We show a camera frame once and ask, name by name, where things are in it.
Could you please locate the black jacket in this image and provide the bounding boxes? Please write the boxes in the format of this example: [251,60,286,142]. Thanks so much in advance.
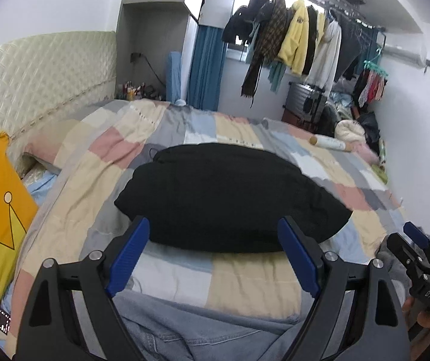
[114,143,352,253]

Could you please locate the pile of clothes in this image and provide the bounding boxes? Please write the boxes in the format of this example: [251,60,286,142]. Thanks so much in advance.
[317,92,389,184]

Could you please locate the person's right hand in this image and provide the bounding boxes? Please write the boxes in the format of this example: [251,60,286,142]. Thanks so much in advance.
[402,296,430,361]

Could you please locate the patchwork pastel quilt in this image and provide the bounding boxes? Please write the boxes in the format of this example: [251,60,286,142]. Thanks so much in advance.
[6,100,406,360]

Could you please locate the blue denim jeans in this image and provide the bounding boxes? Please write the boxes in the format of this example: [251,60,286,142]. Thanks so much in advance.
[114,289,312,360]

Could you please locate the cream cylindrical bolster pillow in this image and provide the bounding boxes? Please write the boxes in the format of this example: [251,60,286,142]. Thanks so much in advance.
[309,134,352,153]

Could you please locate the teal clip hanger with socks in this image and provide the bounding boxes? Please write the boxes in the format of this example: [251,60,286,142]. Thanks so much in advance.
[356,49,389,108]

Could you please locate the grey hard-shell suitcase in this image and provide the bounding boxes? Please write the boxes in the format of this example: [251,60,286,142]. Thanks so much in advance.
[282,82,327,132]

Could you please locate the cream quilted headboard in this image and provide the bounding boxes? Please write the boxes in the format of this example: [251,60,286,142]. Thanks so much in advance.
[0,30,118,151]

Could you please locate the blue window curtain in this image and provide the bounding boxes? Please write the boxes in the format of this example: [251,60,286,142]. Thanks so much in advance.
[187,25,227,112]

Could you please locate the white air conditioner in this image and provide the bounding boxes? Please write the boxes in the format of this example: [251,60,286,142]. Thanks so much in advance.
[382,43,430,69]

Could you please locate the white hooded sweatshirt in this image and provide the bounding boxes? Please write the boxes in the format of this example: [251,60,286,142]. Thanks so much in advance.
[305,20,342,96]

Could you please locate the teal hanging garment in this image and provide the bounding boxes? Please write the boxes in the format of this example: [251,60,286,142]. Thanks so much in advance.
[268,60,287,94]

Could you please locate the yellow fleece jacket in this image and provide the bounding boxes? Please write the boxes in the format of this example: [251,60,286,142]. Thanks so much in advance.
[278,0,310,76]

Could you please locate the brown plaid scarf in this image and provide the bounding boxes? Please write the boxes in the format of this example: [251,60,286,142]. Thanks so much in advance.
[241,0,287,100]

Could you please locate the grey wall cabinet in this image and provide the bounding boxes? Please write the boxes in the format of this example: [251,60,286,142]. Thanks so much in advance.
[116,0,203,100]

